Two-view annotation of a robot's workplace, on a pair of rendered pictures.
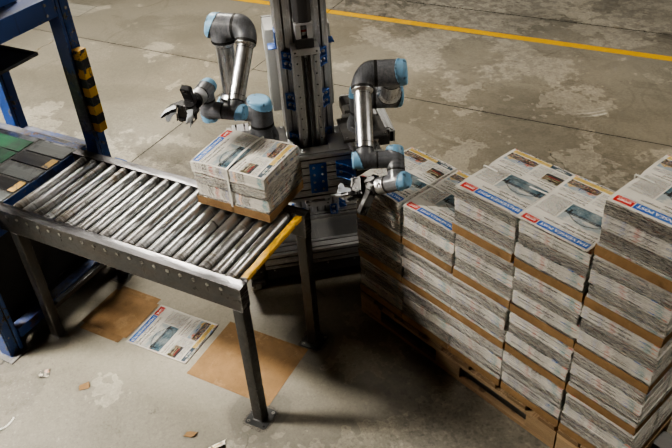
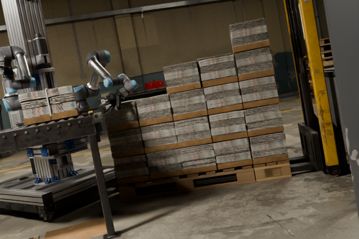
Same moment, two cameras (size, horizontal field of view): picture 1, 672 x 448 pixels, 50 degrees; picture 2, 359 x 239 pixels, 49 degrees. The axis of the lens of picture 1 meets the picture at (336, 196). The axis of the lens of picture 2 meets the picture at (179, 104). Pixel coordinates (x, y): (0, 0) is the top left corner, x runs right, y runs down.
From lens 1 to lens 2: 2.41 m
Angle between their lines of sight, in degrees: 51
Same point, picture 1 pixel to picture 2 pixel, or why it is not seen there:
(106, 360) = not seen: outside the picture
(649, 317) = (264, 64)
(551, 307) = (226, 95)
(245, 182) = (59, 93)
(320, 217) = (67, 179)
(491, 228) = (186, 76)
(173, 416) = not seen: outside the picture
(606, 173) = not seen: hidden behind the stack
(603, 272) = (240, 57)
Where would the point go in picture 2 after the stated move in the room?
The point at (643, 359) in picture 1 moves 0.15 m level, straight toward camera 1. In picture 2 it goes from (271, 86) to (279, 86)
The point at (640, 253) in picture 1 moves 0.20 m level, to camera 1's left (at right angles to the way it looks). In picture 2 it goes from (250, 38) to (234, 39)
